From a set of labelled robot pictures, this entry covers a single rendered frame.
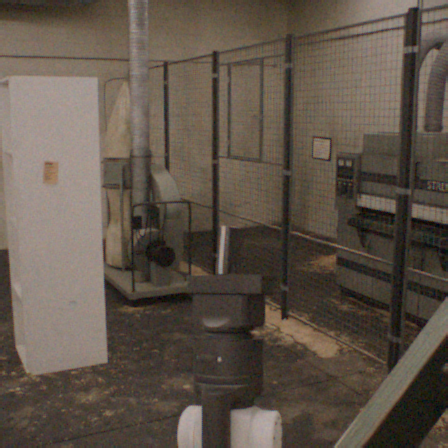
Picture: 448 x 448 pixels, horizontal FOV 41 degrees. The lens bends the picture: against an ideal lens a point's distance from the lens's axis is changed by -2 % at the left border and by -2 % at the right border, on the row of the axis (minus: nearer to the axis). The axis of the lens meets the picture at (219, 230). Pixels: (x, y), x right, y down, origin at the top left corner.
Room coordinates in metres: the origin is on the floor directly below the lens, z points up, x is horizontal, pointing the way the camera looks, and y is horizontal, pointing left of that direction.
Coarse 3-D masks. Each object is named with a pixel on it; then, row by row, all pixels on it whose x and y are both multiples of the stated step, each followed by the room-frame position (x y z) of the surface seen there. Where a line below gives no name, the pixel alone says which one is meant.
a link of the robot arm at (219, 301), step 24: (192, 288) 0.73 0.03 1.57; (216, 288) 0.71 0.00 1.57; (240, 288) 0.68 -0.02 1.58; (264, 288) 0.69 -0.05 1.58; (216, 312) 0.70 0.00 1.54; (240, 312) 0.68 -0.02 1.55; (264, 312) 0.71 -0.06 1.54; (216, 336) 0.69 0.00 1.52; (240, 336) 0.69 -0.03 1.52; (216, 360) 0.67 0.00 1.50; (240, 360) 0.66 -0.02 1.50
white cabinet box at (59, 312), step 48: (0, 96) 4.41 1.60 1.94; (48, 96) 4.00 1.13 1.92; (96, 96) 4.14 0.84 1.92; (48, 144) 3.99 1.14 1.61; (96, 144) 4.13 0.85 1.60; (48, 192) 3.98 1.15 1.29; (96, 192) 4.13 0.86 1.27; (48, 240) 3.98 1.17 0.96; (96, 240) 4.12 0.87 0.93; (48, 288) 3.97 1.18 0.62; (96, 288) 4.12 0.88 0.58; (48, 336) 3.96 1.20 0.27; (96, 336) 4.11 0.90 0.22
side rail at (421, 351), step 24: (432, 336) 1.02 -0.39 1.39; (408, 360) 1.02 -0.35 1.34; (432, 360) 1.00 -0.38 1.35; (384, 384) 1.03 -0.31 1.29; (408, 384) 0.98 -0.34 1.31; (432, 384) 1.00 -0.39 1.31; (384, 408) 0.98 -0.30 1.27; (408, 408) 0.98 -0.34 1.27; (432, 408) 1.00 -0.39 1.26; (360, 432) 0.98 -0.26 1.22; (384, 432) 0.97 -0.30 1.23; (408, 432) 0.98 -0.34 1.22
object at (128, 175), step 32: (128, 96) 6.41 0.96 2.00; (128, 128) 6.30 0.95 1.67; (128, 160) 6.24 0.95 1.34; (128, 192) 6.24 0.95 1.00; (160, 192) 5.95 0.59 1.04; (128, 224) 6.26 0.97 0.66; (160, 224) 6.03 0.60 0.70; (128, 256) 5.88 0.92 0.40; (160, 256) 5.54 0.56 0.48; (128, 288) 5.55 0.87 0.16; (160, 288) 5.55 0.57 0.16
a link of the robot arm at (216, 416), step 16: (208, 384) 0.66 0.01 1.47; (224, 384) 0.66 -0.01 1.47; (240, 384) 0.66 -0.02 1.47; (256, 384) 0.67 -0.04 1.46; (208, 400) 0.63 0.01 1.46; (224, 400) 0.63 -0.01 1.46; (240, 400) 0.66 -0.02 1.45; (208, 416) 0.63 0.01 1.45; (224, 416) 0.63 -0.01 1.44; (240, 416) 0.65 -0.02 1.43; (256, 416) 0.66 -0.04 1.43; (272, 416) 0.66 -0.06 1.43; (208, 432) 0.62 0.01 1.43; (224, 432) 0.62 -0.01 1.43; (240, 432) 0.64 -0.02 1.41; (256, 432) 0.64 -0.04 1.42; (272, 432) 0.64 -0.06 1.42
